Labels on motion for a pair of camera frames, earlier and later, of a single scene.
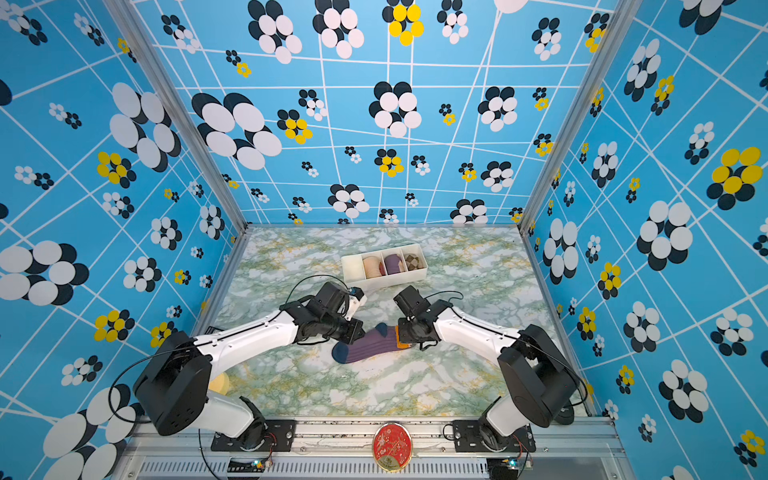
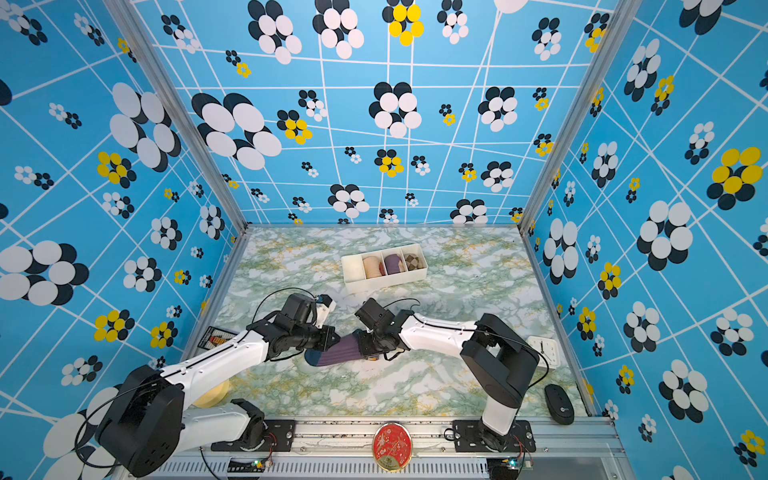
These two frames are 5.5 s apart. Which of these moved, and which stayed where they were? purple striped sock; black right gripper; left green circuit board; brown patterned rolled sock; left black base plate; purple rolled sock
Moved: purple striped sock; black right gripper
Stayed: left black base plate; purple rolled sock; brown patterned rolled sock; left green circuit board
